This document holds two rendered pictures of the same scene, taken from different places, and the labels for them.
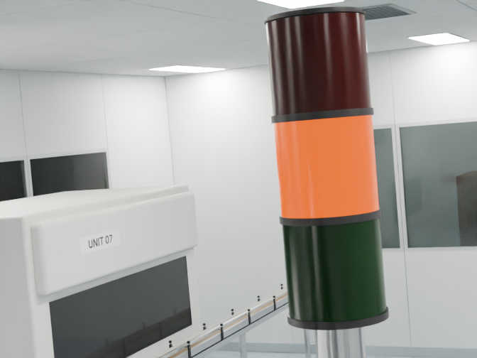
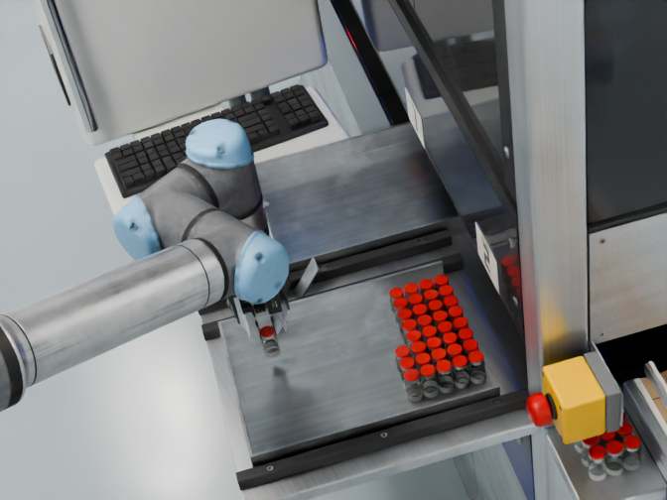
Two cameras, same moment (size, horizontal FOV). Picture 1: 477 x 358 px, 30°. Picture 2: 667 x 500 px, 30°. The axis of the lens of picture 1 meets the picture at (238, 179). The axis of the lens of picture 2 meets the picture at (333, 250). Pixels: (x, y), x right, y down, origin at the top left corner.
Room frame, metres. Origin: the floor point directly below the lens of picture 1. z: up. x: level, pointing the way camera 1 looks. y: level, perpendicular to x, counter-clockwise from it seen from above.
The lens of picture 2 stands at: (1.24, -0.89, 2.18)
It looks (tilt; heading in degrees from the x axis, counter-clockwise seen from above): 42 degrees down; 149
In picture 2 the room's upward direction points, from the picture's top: 11 degrees counter-clockwise
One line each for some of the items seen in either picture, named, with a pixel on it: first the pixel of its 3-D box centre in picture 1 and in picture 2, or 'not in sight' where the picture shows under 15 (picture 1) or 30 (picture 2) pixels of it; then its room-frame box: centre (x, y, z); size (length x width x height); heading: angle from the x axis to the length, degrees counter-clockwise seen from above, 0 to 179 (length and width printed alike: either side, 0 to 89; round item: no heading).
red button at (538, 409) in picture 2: not in sight; (543, 408); (0.53, -0.21, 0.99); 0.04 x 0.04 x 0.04; 65
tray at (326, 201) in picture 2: not in sight; (369, 192); (-0.04, -0.03, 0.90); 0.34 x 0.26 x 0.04; 65
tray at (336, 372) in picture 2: not in sight; (353, 361); (0.22, -0.28, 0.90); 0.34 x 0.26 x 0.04; 65
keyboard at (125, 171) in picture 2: not in sight; (214, 137); (-0.46, -0.07, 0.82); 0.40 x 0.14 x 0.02; 72
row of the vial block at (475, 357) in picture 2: not in sight; (459, 327); (0.29, -0.14, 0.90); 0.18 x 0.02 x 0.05; 155
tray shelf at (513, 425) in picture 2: not in sight; (356, 286); (0.09, -0.17, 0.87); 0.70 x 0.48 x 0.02; 155
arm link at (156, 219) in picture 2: not in sight; (173, 220); (0.18, -0.45, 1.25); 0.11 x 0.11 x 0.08; 8
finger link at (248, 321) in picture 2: not in sight; (248, 324); (0.14, -0.38, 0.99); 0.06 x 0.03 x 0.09; 155
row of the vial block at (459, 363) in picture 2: not in sight; (444, 331); (0.28, -0.16, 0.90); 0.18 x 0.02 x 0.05; 155
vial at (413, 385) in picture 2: not in sight; (413, 385); (0.32, -0.25, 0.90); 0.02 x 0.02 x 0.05
